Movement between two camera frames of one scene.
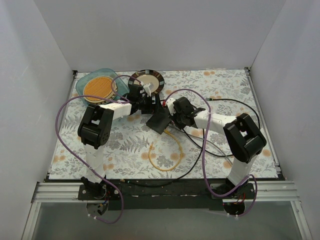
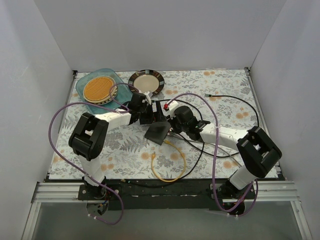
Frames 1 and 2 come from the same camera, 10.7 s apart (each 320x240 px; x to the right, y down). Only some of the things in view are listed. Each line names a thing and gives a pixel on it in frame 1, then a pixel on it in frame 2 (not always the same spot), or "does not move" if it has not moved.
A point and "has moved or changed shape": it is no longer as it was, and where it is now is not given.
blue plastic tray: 123,90 does not move
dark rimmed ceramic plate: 147,76 does not move
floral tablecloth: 138,152 does not move
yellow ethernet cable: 151,147 -> 153,155
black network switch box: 159,122 has moved or changed shape
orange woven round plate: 100,86 does not move
